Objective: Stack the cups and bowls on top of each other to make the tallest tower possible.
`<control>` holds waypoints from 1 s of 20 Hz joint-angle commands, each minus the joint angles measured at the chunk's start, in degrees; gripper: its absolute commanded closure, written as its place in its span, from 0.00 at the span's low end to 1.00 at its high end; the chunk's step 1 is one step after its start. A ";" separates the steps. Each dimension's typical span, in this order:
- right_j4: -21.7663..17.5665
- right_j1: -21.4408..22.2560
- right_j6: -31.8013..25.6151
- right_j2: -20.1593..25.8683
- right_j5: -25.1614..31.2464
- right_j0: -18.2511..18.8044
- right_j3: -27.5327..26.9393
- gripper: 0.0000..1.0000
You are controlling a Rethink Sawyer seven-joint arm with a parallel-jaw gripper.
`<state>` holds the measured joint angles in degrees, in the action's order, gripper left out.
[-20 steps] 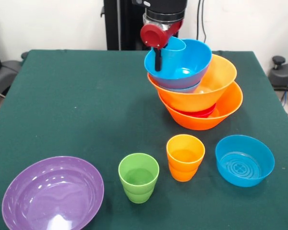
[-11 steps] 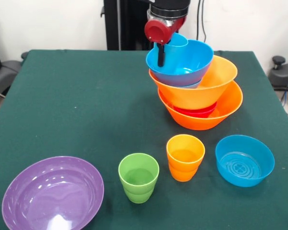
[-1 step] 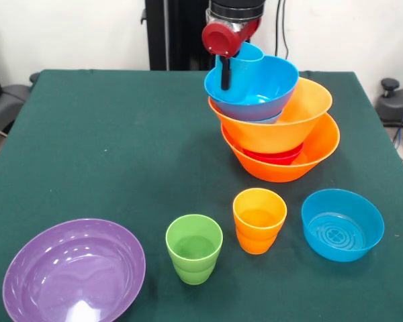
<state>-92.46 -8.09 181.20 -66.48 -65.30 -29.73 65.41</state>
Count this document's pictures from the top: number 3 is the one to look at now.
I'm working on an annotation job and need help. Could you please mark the large orange bowl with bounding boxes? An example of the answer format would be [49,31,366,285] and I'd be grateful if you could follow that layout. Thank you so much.
[208,76,333,154]
[220,113,341,184]

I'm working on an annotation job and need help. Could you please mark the dark green tablecloth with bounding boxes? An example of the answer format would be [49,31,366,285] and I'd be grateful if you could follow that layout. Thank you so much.
[0,69,403,322]

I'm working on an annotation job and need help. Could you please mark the orange cup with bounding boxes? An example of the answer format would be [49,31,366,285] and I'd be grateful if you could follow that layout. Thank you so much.
[232,187,288,255]

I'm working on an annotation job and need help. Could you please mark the black wall cable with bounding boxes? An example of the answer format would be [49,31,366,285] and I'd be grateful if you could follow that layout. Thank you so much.
[274,0,283,60]
[281,0,289,63]

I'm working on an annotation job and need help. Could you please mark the black pedestal foot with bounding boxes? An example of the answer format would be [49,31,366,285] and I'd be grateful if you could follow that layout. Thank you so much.
[0,72,41,135]
[375,77,403,127]

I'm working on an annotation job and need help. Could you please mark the blue cup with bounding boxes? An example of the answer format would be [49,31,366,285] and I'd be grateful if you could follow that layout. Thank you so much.
[216,42,265,104]

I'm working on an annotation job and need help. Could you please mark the green cup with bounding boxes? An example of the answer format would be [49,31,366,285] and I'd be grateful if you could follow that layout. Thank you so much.
[165,214,224,286]

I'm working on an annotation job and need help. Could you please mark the small magenta bowl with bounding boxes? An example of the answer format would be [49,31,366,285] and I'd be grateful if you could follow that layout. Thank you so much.
[243,143,304,166]

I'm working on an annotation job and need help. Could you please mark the blue ribbed-bottom bowl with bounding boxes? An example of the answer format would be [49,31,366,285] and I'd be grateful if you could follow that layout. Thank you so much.
[300,189,386,263]

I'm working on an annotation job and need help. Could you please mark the large blue bowl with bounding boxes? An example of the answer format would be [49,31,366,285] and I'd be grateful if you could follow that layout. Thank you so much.
[204,55,300,121]

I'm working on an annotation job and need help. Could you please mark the small cyan bowl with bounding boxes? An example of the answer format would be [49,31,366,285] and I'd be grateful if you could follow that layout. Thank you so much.
[251,109,285,125]

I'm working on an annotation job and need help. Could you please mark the large purple bowl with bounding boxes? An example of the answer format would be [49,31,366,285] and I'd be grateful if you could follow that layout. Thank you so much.
[2,218,146,322]

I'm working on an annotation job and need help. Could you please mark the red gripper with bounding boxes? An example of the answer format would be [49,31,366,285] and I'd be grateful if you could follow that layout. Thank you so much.
[201,16,263,91]

